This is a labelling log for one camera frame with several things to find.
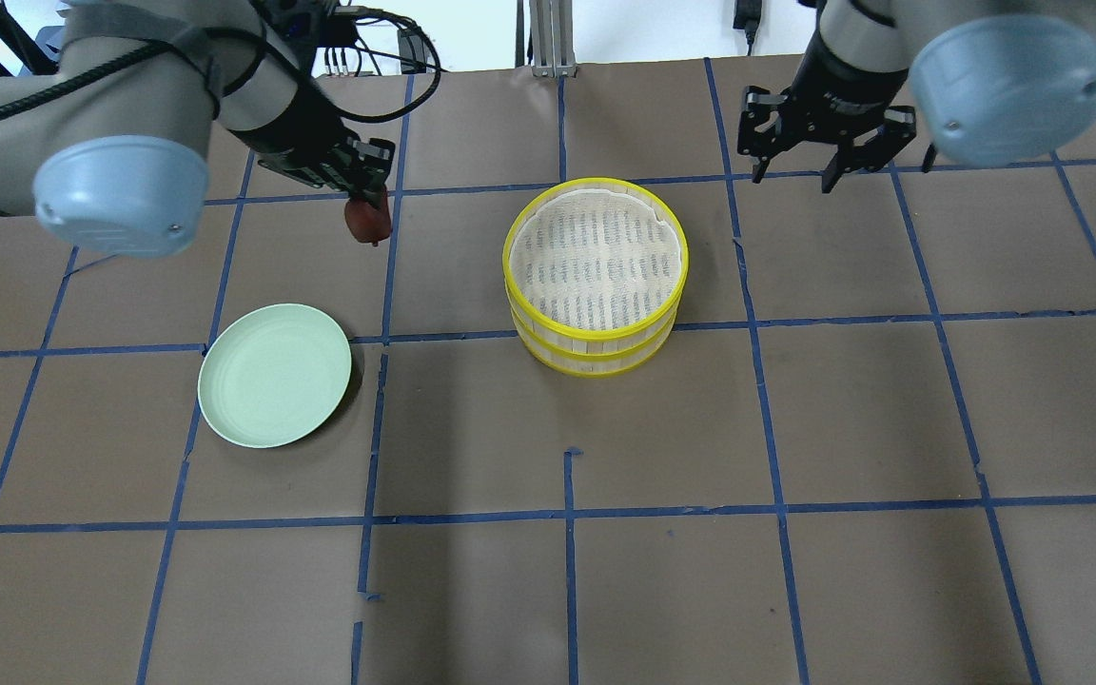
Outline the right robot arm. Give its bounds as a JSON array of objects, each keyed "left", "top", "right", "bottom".
[{"left": 735, "top": 1, "right": 1096, "bottom": 192}]

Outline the light green plate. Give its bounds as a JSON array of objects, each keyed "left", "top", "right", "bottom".
[{"left": 197, "top": 302, "right": 353, "bottom": 448}]

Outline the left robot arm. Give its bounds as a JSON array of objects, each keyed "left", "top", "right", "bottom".
[{"left": 0, "top": 1, "right": 396, "bottom": 259}]

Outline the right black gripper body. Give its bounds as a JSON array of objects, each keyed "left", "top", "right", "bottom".
[{"left": 737, "top": 33, "right": 917, "bottom": 172}]

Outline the black power adapter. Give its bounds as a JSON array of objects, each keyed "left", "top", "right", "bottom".
[{"left": 732, "top": 0, "right": 764, "bottom": 53}]

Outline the aluminium frame post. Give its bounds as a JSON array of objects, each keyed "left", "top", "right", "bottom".
[{"left": 529, "top": 0, "right": 576, "bottom": 79}]

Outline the brown steamed bun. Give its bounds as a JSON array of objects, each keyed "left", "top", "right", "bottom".
[{"left": 343, "top": 194, "right": 393, "bottom": 246}]

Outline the black cables bundle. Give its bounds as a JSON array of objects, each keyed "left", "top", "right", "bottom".
[{"left": 320, "top": 0, "right": 454, "bottom": 125}]

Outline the yellow steamer layer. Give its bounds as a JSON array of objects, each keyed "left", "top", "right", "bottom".
[
  {"left": 501, "top": 176, "right": 689, "bottom": 346},
  {"left": 510, "top": 309, "right": 675, "bottom": 379}
]

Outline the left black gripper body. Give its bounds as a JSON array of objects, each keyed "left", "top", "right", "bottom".
[{"left": 244, "top": 84, "right": 396, "bottom": 203}]

